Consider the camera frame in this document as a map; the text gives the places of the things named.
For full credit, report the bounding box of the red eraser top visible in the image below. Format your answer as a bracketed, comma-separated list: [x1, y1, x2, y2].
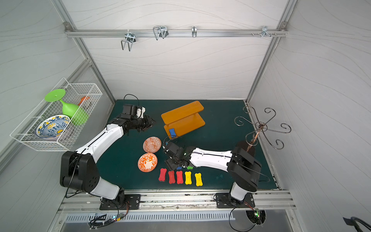
[176, 171, 184, 184]
[168, 171, 176, 184]

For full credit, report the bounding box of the pink eraser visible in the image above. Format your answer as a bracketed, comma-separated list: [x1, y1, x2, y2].
[158, 168, 167, 182]

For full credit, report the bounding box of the yellow eraser top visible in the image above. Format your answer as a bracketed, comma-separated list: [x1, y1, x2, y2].
[195, 173, 203, 187]
[185, 171, 192, 185]

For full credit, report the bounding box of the orange wooden two-tier shelf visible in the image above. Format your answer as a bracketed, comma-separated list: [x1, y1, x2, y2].
[161, 101, 205, 138]

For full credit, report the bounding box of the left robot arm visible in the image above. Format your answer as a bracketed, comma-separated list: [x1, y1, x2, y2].
[60, 115, 156, 208]

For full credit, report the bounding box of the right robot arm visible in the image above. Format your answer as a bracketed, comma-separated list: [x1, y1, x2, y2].
[163, 141, 262, 206]

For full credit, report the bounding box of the orange geometric pattern bowl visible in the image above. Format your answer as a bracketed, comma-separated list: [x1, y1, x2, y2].
[143, 136, 162, 153]

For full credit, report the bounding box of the orange floral pattern bowl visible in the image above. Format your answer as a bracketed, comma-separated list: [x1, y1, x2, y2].
[137, 153, 158, 173]

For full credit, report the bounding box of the green plastic wine glass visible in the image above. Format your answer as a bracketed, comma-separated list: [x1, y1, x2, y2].
[44, 89, 89, 126]

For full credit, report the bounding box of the orange utensil in basket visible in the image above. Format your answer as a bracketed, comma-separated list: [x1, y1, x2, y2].
[78, 96, 90, 106]

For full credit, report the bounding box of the metal scroll hook stand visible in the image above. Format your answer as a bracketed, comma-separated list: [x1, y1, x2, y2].
[234, 105, 292, 152]

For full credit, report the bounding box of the white vent strip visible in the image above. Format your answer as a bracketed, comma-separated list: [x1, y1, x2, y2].
[64, 211, 235, 223]

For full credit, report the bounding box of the double prong metal hook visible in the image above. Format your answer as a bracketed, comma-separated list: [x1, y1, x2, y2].
[121, 32, 136, 51]

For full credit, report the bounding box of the blue yellow ceramic bowl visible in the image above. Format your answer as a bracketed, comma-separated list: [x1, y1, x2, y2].
[35, 115, 70, 139]

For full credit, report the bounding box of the looped metal hook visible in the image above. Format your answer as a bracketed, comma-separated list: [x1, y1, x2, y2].
[153, 26, 169, 40]

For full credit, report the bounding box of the small metal hook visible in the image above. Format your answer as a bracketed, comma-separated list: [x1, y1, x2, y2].
[191, 26, 197, 38]

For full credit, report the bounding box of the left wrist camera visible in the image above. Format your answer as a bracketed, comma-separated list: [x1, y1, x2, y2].
[121, 104, 146, 119]

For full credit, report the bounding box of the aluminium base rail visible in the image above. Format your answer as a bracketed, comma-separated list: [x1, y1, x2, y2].
[57, 189, 297, 214]

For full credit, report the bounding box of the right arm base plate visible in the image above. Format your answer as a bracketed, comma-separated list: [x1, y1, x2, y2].
[213, 192, 256, 208]

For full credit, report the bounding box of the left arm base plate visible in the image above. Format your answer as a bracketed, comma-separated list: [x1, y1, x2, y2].
[99, 194, 141, 210]

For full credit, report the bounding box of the white wire basket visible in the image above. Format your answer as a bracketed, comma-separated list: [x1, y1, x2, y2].
[10, 78, 102, 151]

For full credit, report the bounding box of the right base cable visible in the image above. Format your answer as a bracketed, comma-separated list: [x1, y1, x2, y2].
[228, 202, 267, 232]

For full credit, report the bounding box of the left base cable bundle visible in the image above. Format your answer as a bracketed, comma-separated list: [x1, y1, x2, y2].
[87, 200, 129, 230]

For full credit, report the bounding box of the aluminium crossbar rail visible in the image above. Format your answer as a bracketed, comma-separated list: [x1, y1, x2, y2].
[65, 28, 288, 38]

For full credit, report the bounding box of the right metal bracket hook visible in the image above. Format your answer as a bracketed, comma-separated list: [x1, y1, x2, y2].
[251, 26, 277, 38]

